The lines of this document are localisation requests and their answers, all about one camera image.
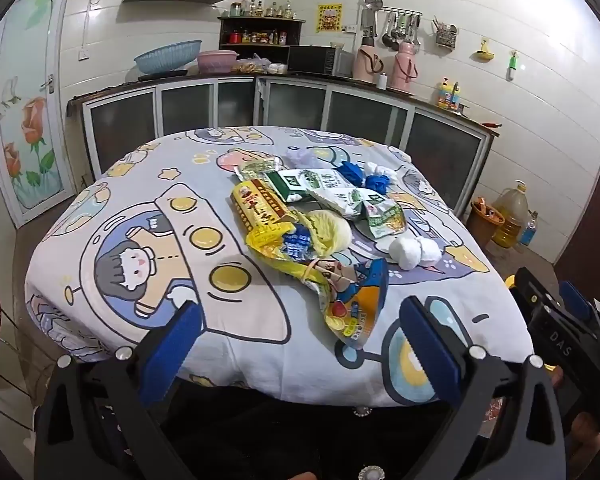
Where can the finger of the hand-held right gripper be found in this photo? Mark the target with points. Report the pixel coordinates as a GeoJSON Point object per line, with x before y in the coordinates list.
{"type": "Point", "coordinates": [576, 301]}
{"type": "Point", "coordinates": [532, 290]}

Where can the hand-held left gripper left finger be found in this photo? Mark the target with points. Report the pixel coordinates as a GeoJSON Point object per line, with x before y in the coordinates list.
{"type": "Point", "coordinates": [172, 347]}

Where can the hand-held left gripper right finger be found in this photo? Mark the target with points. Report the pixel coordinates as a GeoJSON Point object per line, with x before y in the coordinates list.
{"type": "Point", "coordinates": [430, 350]}

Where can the white foam fruit net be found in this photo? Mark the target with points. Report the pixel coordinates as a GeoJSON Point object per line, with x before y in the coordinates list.
{"type": "Point", "coordinates": [302, 156]}

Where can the person's right forearm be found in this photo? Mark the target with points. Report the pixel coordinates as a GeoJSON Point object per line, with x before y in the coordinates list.
{"type": "Point", "coordinates": [586, 455]}

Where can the person's right hand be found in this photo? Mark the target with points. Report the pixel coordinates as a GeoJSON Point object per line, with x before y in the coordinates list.
{"type": "Point", "coordinates": [556, 377]}

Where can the blue water bottle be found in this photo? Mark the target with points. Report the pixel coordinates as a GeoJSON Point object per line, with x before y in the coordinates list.
{"type": "Point", "coordinates": [528, 232]}

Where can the dark brown door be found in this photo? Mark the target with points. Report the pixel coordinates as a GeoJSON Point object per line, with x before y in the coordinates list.
{"type": "Point", "coordinates": [587, 240]}

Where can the large cooking oil jug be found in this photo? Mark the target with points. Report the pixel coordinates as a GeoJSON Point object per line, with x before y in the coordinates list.
{"type": "Point", "coordinates": [510, 220]}

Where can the orange plastic bin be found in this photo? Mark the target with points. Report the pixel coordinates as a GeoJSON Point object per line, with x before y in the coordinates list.
{"type": "Point", "coordinates": [482, 222]}

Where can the colourful cartoon snack packet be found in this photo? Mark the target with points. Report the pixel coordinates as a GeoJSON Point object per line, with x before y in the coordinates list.
{"type": "Point", "coordinates": [350, 300]}

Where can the green corn snack packet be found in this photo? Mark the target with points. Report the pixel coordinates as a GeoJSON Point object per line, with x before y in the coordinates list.
{"type": "Point", "coordinates": [386, 217]}

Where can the crumpled yellow blue bag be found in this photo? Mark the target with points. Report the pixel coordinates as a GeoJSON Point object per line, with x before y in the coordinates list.
{"type": "Point", "coordinates": [275, 247]}

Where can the cartoon printed blanket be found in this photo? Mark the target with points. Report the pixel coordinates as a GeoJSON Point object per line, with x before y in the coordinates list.
{"type": "Point", "coordinates": [220, 210]}

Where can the yellow foam fruit net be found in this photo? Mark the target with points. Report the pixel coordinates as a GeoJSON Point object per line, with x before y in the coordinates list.
{"type": "Point", "coordinates": [332, 232]}

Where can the yellow red noodle packet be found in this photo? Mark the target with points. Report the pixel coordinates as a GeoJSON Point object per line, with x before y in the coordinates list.
{"type": "Point", "coordinates": [260, 205]}

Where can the flattened white green pouch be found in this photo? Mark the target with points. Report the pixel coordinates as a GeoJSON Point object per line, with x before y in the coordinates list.
{"type": "Point", "coordinates": [342, 205]}

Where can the white crumpled tissue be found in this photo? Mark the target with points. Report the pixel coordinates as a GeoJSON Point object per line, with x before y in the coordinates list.
{"type": "Point", "coordinates": [382, 171]}

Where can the green white milk carton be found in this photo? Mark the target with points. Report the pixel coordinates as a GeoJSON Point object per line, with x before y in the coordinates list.
{"type": "Point", "coordinates": [287, 186]}

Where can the pale green yellow packet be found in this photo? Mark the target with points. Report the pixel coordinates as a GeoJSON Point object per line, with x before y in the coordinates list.
{"type": "Point", "coordinates": [260, 167]}

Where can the blue dish soap bottle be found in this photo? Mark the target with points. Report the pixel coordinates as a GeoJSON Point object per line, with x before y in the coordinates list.
{"type": "Point", "coordinates": [456, 97]}

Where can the yellow dish soap bottle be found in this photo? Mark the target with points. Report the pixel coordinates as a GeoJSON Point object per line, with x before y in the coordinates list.
{"type": "Point", "coordinates": [443, 95]}

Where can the small white bottle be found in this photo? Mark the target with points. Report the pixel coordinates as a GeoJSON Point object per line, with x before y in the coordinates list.
{"type": "Point", "coordinates": [382, 82]}

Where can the glass door kitchen cabinets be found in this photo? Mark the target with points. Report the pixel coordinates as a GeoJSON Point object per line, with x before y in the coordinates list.
{"type": "Point", "coordinates": [300, 105]}

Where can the flower painted glass door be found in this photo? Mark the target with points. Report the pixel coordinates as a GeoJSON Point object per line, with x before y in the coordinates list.
{"type": "Point", "coordinates": [30, 110]}

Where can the pink thermos black lid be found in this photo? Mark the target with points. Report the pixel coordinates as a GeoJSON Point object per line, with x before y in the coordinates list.
{"type": "Point", "coordinates": [366, 62]}

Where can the pink plastic basin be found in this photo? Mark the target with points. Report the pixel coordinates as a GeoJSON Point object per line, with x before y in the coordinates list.
{"type": "Point", "coordinates": [217, 61]}

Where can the blue plastic basket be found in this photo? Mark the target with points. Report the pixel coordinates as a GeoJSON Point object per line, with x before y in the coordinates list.
{"type": "Point", "coordinates": [166, 56]}

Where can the clear bags of food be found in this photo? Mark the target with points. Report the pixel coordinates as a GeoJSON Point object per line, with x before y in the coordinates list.
{"type": "Point", "coordinates": [257, 66]}

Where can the utensil rack with ladles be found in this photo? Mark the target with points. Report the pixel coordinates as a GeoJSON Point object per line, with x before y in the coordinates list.
{"type": "Point", "coordinates": [397, 25]}

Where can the black microwave oven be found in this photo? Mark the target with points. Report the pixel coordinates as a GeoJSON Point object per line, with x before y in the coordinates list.
{"type": "Point", "coordinates": [315, 61]}

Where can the row of seasoning jars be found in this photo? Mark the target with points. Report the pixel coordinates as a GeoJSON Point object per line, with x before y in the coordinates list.
{"type": "Point", "coordinates": [257, 37]}

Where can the dark wooden corner shelf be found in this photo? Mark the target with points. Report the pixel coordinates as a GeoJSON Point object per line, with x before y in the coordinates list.
{"type": "Point", "coordinates": [260, 24]}

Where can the row of glass bottles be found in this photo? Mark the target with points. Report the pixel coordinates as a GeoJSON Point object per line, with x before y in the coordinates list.
{"type": "Point", "coordinates": [262, 10]}

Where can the green white wall hanger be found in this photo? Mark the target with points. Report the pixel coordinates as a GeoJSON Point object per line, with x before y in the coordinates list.
{"type": "Point", "coordinates": [512, 65]}

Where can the yellow wall hook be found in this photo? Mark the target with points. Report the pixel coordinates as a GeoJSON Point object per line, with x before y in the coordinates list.
{"type": "Point", "coordinates": [485, 51]}

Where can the yellow wall poster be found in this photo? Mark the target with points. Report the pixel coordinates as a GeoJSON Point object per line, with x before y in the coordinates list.
{"type": "Point", "coordinates": [330, 17]}

